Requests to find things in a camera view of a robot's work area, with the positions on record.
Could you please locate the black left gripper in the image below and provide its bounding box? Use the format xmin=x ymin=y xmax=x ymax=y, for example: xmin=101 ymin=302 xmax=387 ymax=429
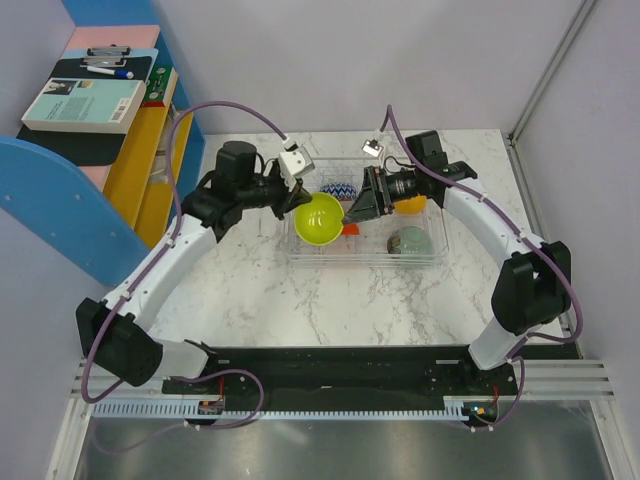
xmin=238 ymin=164 xmax=312 ymax=221

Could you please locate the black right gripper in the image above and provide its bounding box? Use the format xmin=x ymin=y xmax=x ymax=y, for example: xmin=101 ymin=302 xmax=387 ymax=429
xmin=343 ymin=165 xmax=424 ymax=225

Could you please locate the blue orange patterned bowl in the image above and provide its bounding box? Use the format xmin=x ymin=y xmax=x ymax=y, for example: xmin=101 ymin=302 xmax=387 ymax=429
xmin=320 ymin=182 xmax=358 ymax=201

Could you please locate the solid orange bowl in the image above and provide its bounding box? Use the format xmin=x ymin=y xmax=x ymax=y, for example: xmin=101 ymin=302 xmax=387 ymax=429
xmin=341 ymin=224 xmax=360 ymax=236

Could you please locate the lime green bowl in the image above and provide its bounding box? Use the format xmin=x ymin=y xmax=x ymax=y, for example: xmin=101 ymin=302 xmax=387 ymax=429
xmin=293 ymin=192 xmax=344 ymax=246

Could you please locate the yellow bowl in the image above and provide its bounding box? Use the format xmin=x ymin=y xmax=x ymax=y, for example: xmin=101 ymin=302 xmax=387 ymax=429
xmin=395 ymin=195 xmax=427 ymax=215

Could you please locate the pale green-grey bowl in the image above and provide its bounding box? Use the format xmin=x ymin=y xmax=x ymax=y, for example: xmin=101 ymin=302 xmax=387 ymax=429
xmin=387 ymin=226 xmax=433 ymax=255

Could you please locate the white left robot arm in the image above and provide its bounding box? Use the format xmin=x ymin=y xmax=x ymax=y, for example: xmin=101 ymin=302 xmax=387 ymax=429
xmin=76 ymin=141 xmax=314 ymax=393

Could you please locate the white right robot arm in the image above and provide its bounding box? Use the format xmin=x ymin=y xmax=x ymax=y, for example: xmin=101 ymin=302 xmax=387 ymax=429
xmin=343 ymin=131 xmax=571 ymax=394

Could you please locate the clear plastic sleeve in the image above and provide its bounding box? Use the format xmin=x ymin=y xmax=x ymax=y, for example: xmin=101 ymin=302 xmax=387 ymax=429
xmin=148 ymin=103 xmax=180 ymax=184

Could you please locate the yellow folder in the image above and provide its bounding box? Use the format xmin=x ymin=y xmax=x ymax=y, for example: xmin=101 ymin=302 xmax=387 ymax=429
xmin=103 ymin=107 xmax=173 ymax=248

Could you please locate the green book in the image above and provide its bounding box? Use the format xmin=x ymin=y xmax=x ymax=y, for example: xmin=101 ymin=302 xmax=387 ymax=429
xmin=141 ymin=66 xmax=178 ymax=108

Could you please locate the teal paperback book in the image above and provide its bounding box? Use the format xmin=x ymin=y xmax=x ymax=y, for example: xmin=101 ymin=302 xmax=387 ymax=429
xmin=21 ymin=78 xmax=146 ymax=135

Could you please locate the black clipboard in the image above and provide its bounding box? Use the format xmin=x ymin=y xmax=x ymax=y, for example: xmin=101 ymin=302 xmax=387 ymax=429
xmin=17 ymin=56 xmax=153 ymax=167

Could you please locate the blue white marker pen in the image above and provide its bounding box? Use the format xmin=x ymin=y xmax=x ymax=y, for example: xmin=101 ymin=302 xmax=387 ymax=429
xmin=86 ymin=65 xmax=135 ymax=80

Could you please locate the pink board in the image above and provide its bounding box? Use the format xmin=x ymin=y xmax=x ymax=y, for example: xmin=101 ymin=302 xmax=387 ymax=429
xmin=61 ymin=25 xmax=160 ymax=191

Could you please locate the blue shelf unit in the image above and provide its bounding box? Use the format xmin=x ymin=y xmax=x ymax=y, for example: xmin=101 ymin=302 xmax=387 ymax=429
xmin=1 ymin=1 xmax=205 ymax=287

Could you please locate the light blue clipboard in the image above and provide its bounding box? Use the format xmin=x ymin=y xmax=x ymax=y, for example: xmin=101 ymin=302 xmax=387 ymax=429
xmin=62 ymin=45 xmax=158 ymax=81

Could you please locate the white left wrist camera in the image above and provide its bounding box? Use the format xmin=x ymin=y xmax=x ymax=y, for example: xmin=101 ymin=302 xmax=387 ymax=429
xmin=278 ymin=147 xmax=315 ymax=191

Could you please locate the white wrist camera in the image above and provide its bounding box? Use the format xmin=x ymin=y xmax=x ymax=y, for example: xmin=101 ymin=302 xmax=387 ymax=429
xmin=362 ymin=139 xmax=384 ymax=158
xmin=278 ymin=147 xmax=315 ymax=191

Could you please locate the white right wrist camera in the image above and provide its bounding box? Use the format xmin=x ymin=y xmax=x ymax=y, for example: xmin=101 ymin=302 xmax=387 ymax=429
xmin=362 ymin=139 xmax=384 ymax=158

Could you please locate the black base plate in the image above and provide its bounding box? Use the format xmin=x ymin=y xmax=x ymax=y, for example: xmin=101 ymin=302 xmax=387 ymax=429
xmin=162 ymin=346 xmax=518 ymax=411

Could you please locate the white cable duct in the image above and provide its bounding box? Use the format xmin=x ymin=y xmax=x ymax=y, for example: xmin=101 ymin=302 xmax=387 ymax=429
xmin=93 ymin=398 xmax=497 ymax=423

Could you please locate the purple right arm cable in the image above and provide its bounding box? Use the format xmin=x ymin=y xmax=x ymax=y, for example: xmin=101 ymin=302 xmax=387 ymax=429
xmin=380 ymin=104 xmax=585 ymax=434

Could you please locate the aluminium frame rail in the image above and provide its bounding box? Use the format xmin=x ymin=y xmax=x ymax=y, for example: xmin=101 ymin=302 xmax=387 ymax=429
xmin=504 ymin=0 xmax=601 ymax=146

